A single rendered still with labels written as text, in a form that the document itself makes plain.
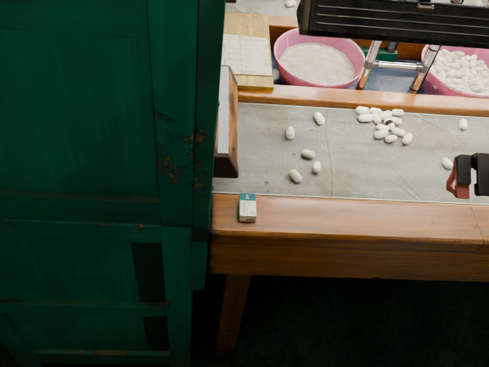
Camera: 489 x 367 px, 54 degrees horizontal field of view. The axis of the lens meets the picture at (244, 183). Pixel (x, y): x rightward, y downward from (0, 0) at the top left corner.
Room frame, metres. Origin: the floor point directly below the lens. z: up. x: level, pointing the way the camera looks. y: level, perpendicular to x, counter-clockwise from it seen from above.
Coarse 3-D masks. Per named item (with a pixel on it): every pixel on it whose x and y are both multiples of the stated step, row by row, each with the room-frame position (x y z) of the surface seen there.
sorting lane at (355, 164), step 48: (240, 144) 0.80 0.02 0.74; (288, 144) 0.83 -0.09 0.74; (336, 144) 0.85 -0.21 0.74; (384, 144) 0.88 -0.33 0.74; (432, 144) 0.91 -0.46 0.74; (480, 144) 0.94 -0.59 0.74; (240, 192) 0.66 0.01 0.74; (288, 192) 0.68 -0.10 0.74; (336, 192) 0.70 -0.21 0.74; (384, 192) 0.72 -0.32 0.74; (432, 192) 0.75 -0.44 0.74
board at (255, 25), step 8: (232, 16) 1.28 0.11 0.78; (240, 16) 1.29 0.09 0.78; (248, 16) 1.29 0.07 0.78; (256, 16) 1.30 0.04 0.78; (264, 16) 1.31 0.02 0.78; (224, 24) 1.23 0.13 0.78; (232, 24) 1.24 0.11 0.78; (240, 24) 1.25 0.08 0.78; (248, 24) 1.25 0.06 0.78; (256, 24) 1.26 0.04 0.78; (264, 24) 1.26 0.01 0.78; (224, 32) 1.19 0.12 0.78; (232, 32) 1.20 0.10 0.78; (240, 32) 1.21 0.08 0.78; (248, 32) 1.21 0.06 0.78; (256, 32) 1.22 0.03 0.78; (264, 32) 1.22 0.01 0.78; (272, 72) 1.05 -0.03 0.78; (240, 80) 0.99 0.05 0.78; (248, 80) 1.00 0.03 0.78; (256, 80) 1.00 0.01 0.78; (264, 80) 1.01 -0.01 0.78; (272, 80) 1.01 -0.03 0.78; (240, 88) 0.98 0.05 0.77; (248, 88) 0.98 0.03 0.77; (256, 88) 0.98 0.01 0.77; (264, 88) 0.98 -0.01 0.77; (272, 88) 0.99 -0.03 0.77
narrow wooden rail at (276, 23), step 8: (272, 16) 1.33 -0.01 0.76; (280, 16) 1.34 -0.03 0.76; (272, 24) 1.29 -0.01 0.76; (280, 24) 1.30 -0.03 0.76; (288, 24) 1.30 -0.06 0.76; (296, 24) 1.31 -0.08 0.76; (272, 32) 1.29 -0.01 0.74; (280, 32) 1.29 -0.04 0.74; (272, 40) 1.29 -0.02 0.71; (336, 40) 1.32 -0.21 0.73; (352, 40) 1.32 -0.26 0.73; (360, 40) 1.33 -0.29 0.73; (368, 40) 1.33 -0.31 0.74; (272, 48) 1.29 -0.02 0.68; (400, 48) 1.34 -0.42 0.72; (408, 48) 1.35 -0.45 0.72; (416, 48) 1.35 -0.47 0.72; (472, 48) 1.38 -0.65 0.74; (400, 56) 1.35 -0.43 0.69; (408, 56) 1.35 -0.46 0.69; (416, 56) 1.35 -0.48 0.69; (488, 64) 1.39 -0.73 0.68
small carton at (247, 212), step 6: (240, 198) 0.61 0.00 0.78; (246, 198) 0.61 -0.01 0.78; (252, 198) 0.61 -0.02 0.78; (240, 204) 0.59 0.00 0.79; (246, 204) 0.59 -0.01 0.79; (252, 204) 0.60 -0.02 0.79; (240, 210) 0.58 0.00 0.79; (246, 210) 0.58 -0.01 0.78; (252, 210) 0.58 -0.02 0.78; (240, 216) 0.56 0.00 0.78; (246, 216) 0.57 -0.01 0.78; (252, 216) 0.57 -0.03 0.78
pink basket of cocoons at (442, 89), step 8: (424, 48) 1.28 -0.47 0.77; (440, 48) 1.34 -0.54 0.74; (448, 48) 1.35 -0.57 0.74; (456, 48) 1.35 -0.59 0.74; (464, 48) 1.35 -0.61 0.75; (480, 56) 1.33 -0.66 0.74; (488, 56) 1.32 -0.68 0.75; (424, 80) 1.20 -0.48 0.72; (432, 80) 1.16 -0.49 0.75; (440, 80) 1.14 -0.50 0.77; (424, 88) 1.20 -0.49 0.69; (432, 88) 1.16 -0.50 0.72; (440, 88) 1.14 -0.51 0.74; (448, 88) 1.12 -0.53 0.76; (456, 88) 1.11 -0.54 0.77; (464, 96) 1.11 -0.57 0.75; (472, 96) 1.11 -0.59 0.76; (480, 96) 1.10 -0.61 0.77; (488, 96) 1.10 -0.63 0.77
